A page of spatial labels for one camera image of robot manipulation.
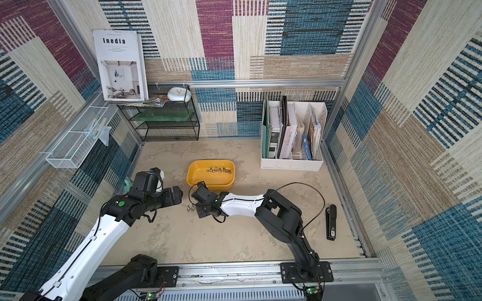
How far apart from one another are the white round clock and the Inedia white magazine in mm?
105

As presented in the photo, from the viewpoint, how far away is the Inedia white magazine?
759 millimetres

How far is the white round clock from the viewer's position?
2.92 feet
